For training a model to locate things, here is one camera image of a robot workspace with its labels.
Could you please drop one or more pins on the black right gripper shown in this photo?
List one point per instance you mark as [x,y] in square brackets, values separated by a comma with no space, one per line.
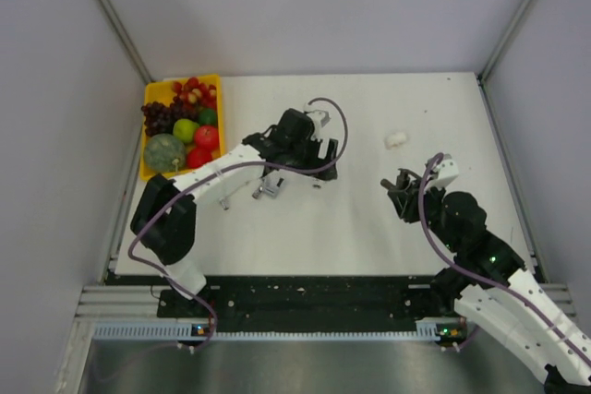
[407,200]

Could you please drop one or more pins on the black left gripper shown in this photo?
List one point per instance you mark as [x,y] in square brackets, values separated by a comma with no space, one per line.
[315,145]

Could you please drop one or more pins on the dark bronze water faucet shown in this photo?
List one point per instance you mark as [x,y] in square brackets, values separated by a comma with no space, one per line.
[402,181]

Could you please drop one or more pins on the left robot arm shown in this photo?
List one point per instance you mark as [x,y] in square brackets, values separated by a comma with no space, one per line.
[165,218]

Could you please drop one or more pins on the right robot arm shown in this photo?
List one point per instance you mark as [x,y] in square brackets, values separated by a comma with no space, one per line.
[488,284]

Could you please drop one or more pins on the far white pipe elbow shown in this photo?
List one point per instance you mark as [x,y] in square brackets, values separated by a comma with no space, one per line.
[395,140]

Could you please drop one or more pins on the chrome water faucet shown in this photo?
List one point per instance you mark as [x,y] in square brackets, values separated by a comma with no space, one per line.
[269,186]

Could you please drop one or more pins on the white faucet with brass tip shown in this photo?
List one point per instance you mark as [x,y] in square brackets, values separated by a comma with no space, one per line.
[225,202]

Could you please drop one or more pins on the red apple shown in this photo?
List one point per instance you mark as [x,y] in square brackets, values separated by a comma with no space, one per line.
[207,137]
[197,157]

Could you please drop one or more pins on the dark green lime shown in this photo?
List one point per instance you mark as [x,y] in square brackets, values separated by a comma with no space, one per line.
[208,116]

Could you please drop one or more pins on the green apple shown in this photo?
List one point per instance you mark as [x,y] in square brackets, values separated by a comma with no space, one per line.
[184,130]

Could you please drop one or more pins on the green striped melon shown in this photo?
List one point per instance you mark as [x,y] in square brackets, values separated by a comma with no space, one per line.
[164,153]

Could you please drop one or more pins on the dark purple grape bunch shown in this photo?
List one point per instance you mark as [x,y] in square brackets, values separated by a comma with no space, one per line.
[160,118]

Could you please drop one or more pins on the yellow plastic fruit tray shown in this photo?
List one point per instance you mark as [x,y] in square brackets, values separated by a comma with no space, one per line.
[161,91]

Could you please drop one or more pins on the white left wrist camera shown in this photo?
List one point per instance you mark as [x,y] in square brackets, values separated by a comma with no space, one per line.
[319,117]

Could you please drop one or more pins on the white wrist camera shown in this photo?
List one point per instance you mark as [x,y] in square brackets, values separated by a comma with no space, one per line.
[319,117]
[443,173]

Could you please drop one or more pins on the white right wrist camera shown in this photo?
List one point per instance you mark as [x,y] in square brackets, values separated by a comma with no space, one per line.
[443,173]

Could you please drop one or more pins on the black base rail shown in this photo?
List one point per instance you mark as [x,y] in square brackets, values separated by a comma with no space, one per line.
[310,304]

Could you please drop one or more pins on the white slotted cable duct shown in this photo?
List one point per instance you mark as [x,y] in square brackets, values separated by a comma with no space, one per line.
[194,331]

